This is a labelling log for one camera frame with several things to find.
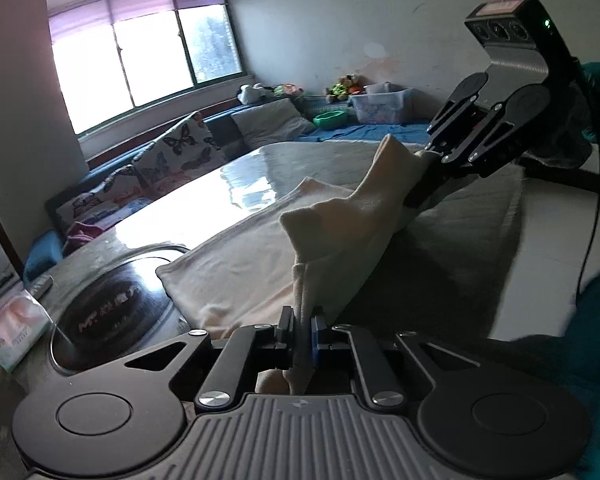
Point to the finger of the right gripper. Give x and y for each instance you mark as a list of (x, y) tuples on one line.
[(483, 142), (452, 105)]

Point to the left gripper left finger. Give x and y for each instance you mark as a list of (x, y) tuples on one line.
[(249, 351)]

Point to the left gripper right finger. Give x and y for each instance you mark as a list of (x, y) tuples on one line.
[(348, 358)]

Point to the cream white garment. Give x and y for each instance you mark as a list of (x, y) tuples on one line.
[(315, 247)]

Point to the clear plastic storage box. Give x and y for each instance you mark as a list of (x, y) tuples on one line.
[(383, 108)]

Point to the colourful plush toys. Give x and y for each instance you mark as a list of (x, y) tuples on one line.
[(346, 86)]

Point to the green plastic bowl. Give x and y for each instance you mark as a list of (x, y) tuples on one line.
[(331, 120)]

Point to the black round induction cooktop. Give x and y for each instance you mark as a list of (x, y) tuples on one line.
[(121, 311)]

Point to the grey cushion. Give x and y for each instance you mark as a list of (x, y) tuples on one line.
[(272, 122)]

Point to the white plush toy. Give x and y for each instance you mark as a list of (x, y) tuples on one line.
[(250, 94)]

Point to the long butterfly print pillow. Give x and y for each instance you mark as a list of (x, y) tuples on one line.
[(121, 190)]

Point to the large butterfly print pillow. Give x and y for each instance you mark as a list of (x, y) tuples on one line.
[(184, 153)]

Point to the pink purple cloth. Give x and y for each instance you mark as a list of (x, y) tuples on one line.
[(78, 235)]

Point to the grey remote control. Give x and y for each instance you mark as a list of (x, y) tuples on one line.
[(41, 286)]

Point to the blue corner sofa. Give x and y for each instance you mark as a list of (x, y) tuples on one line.
[(46, 250)]

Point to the pink tissue pack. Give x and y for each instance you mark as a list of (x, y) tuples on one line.
[(23, 320)]

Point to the window with green frame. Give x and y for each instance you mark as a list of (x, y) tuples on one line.
[(114, 57)]

